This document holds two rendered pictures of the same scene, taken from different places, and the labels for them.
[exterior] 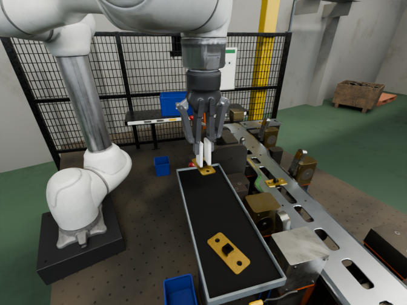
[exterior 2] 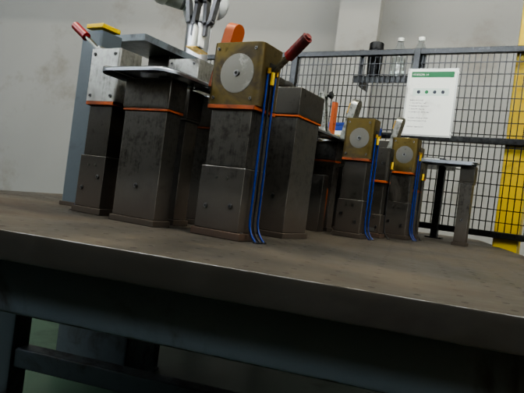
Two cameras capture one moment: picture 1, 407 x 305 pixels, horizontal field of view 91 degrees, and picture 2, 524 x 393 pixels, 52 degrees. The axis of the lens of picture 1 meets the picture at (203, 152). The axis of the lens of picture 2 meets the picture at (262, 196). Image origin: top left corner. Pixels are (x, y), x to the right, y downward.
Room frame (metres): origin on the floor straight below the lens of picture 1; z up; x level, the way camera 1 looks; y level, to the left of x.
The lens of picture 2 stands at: (-0.56, -1.39, 0.79)
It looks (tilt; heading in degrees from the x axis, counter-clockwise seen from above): 0 degrees down; 45
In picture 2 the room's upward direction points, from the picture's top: 7 degrees clockwise
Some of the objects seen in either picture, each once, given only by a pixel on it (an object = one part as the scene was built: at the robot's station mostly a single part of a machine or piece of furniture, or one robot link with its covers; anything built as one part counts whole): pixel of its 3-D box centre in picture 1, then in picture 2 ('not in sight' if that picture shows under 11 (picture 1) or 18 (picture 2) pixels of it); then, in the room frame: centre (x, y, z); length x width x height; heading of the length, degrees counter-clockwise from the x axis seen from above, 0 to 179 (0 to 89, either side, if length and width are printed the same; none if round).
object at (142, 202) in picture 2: not in sight; (147, 151); (0.04, -0.45, 0.84); 0.12 x 0.05 x 0.29; 104
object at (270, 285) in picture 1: (215, 210); (171, 57); (0.35, -0.03, 1.16); 0.37 x 0.14 x 0.02; 14
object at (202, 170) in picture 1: (203, 164); (196, 48); (0.46, 0.00, 1.22); 0.08 x 0.04 x 0.01; 24
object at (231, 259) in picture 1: (228, 250); not in sight; (0.24, -0.05, 1.17); 0.08 x 0.04 x 0.01; 38
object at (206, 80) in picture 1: (203, 91); not in sight; (0.46, 0.00, 1.41); 0.08 x 0.07 x 0.09; 114
